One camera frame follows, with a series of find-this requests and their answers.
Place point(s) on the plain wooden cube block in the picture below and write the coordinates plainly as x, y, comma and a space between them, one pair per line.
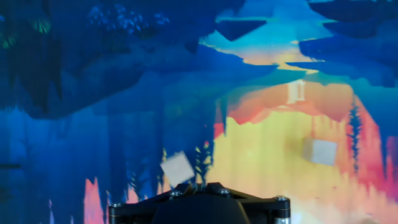
321, 152
177, 169

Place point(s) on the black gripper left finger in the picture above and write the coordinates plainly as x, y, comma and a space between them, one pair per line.
183, 188

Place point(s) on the colourful landscape print cloth mat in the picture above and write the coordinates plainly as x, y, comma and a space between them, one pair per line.
93, 93

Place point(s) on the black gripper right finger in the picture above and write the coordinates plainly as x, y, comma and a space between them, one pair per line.
217, 188

